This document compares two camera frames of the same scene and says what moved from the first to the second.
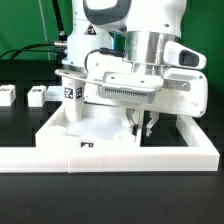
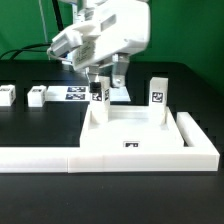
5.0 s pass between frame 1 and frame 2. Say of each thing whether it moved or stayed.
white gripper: moved
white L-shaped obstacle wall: stayed
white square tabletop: moved
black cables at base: stayed
